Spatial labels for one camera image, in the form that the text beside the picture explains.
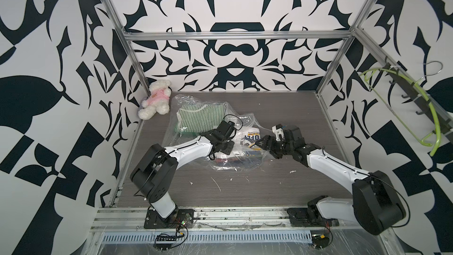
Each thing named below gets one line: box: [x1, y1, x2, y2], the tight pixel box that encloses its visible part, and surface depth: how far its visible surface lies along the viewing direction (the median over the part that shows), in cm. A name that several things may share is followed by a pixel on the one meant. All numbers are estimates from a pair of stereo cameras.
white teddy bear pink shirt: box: [138, 79, 172, 120], surface depth 108 cm
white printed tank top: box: [240, 126, 262, 157], surface depth 91 cm
